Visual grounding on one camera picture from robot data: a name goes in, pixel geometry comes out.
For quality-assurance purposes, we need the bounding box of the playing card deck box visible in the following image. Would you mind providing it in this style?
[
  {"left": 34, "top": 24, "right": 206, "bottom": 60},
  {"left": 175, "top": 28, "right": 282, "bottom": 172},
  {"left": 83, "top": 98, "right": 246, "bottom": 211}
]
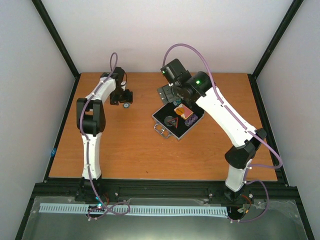
[{"left": 177, "top": 104, "right": 194, "bottom": 120}]

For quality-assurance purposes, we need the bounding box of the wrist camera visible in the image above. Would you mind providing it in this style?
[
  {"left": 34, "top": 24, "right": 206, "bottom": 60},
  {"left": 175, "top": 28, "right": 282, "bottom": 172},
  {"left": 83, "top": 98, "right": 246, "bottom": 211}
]
[
  {"left": 114, "top": 66, "right": 128, "bottom": 90},
  {"left": 160, "top": 58, "right": 192, "bottom": 87}
]

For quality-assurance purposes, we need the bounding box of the white slotted cable duct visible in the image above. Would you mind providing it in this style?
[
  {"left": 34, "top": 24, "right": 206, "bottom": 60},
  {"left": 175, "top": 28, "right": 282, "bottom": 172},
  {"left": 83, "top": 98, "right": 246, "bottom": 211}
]
[{"left": 38, "top": 203, "right": 228, "bottom": 218}]

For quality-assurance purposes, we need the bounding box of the black aluminium frame rail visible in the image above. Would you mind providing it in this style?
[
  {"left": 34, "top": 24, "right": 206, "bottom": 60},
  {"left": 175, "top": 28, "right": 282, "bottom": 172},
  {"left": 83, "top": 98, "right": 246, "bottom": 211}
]
[{"left": 32, "top": 178, "right": 300, "bottom": 204}]

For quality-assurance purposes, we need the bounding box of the tall purple chip stack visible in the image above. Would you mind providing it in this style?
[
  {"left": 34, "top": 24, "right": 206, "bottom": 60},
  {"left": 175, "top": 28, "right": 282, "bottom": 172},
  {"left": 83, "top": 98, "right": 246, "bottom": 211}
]
[{"left": 184, "top": 114, "right": 198, "bottom": 127}]

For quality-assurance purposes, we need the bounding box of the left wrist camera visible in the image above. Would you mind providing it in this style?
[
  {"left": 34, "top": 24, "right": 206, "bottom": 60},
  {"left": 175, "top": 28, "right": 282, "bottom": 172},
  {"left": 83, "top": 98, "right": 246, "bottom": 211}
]
[{"left": 114, "top": 66, "right": 128, "bottom": 90}]

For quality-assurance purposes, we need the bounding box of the orange blue round button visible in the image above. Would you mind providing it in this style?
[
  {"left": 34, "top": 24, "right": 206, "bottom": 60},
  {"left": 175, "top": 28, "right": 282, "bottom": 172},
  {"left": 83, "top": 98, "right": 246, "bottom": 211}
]
[{"left": 174, "top": 107, "right": 185, "bottom": 116}]

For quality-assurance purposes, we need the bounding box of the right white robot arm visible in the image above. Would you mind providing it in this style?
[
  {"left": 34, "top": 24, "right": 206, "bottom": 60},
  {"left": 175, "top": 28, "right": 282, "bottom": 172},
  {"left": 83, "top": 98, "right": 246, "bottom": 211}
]
[{"left": 152, "top": 71, "right": 267, "bottom": 201}]

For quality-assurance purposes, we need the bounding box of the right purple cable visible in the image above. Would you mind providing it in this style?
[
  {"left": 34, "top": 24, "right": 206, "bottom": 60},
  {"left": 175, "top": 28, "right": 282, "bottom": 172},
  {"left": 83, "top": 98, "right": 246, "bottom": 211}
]
[{"left": 162, "top": 43, "right": 284, "bottom": 224}]

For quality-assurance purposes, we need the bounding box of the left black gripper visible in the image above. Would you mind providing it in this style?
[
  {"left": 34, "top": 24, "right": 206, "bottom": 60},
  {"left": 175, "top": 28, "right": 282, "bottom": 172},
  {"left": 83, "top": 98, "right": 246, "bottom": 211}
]
[{"left": 110, "top": 87, "right": 134, "bottom": 106}]

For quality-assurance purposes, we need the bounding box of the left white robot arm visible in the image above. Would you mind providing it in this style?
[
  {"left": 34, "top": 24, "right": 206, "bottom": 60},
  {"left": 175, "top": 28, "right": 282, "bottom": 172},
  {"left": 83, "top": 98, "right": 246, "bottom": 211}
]
[{"left": 76, "top": 66, "right": 133, "bottom": 180}]

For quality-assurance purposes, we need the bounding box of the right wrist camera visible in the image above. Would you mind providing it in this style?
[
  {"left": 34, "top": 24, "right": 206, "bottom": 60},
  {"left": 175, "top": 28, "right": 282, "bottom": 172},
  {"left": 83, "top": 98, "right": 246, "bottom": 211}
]
[{"left": 160, "top": 58, "right": 192, "bottom": 87}]

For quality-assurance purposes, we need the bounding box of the aluminium poker case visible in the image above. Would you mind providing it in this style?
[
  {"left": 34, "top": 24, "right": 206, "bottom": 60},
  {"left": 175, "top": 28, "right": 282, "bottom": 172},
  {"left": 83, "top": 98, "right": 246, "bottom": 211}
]
[{"left": 152, "top": 100, "right": 205, "bottom": 141}]

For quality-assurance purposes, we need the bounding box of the red black triangular button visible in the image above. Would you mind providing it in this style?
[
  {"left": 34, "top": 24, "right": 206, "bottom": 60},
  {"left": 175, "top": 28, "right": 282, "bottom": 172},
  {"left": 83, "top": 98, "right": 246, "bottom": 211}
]
[{"left": 167, "top": 117, "right": 179, "bottom": 129}]

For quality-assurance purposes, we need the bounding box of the single blue green chip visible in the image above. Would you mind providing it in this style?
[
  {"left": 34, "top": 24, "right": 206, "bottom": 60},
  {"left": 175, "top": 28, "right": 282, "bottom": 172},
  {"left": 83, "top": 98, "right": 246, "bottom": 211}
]
[{"left": 123, "top": 102, "right": 130, "bottom": 109}]

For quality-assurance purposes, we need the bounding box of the clear round dealer button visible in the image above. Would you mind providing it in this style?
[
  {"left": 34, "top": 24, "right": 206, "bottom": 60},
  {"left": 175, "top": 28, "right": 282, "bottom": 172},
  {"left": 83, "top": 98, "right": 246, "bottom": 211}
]
[{"left": 164, "top": 115, "right": 176, "bottom": 127}]

